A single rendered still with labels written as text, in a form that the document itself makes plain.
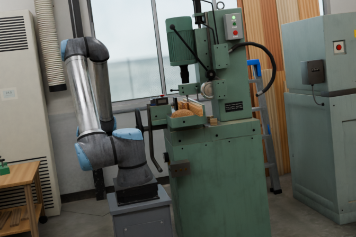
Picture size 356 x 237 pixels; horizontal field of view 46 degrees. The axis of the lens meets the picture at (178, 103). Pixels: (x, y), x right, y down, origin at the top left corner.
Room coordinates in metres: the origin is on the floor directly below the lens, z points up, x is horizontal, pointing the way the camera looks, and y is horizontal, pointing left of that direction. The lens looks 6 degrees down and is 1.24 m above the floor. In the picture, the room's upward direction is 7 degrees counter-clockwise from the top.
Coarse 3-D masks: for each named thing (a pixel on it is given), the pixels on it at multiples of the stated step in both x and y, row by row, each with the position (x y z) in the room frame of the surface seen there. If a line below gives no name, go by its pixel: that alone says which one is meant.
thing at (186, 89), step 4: (184, 84) 2.78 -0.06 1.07; (188, 84) 2.77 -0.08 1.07; (192, 84) 2.77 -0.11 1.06; (196, 84) 2.77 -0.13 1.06; (180, 88) 2.76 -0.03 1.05; (184, 88) 2.76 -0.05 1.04; (188, 88) 2.76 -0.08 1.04; (192, 88) 2.77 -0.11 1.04; (180, 92) 2.76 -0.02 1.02; (184, 92) 2.76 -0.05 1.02; (188, 92) 2.76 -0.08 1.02; (192, 92) 2.77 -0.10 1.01; (196, 92) 2.77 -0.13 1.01; (188, 96) 2.79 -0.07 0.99
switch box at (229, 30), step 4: (224, 16) 2.70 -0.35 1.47; (228, 16) 2.67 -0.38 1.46; (236, 16) 2.68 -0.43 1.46; (240, 16) 2.68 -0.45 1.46; (224, 20) 2.71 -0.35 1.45; (228, 20) 2.67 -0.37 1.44; (236, 20) 2.68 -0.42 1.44; (240, 20) 2.68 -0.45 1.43; (224, 24) 2.72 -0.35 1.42; (228, 24) 2.67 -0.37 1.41; (232, 24) 2.67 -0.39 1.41; (236, 24) 2.67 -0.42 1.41; (240, 24) 2.68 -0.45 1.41; (228, 28) 2.67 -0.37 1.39; (232, 28) 2.67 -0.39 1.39; (236, 28) 2.67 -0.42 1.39; (240, 28) 2.68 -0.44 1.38; (228, 32) 2.67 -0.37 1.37; (232, 32) 2.67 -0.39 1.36; (240, 32) 2.68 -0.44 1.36; (228, 36) 2.67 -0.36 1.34; (232, 36) 2.67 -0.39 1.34; (240, 36) 2.68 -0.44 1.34
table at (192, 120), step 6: (168, 114) 2.65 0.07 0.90; (204, 114) 2.49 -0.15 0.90; (156, 120) 2.67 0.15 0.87; (162, 120) 2.66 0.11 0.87; (168, 120) 2.58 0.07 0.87; (174, 120) 2.46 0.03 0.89; (180, 120) 2.46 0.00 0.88; (186, 120) 2.47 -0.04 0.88; (192, 120) 2.47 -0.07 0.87; (198, 120) 2.48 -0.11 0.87; (204, 120) 2.48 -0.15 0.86; (174, 126) 2.46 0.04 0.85; (180, 126) 2.46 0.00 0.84
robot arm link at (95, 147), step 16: (64, 48) 2.29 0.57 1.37; (80, 48) 2.31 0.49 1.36; (80, 64) 2.27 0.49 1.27; (80, 80) 2.22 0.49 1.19; (80, 96) 2.18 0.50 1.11; (80, 112) 2.15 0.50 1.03; (96, 112) 2.18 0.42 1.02; (80, 128) 2.13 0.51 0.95; (96, 128) 2.12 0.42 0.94; (80, 144) 2.06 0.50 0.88; (96, 144) 2.05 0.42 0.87; (80, 160) 2.02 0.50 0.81; (96, 160) 2.03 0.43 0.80; (112, 160) 2.06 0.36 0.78
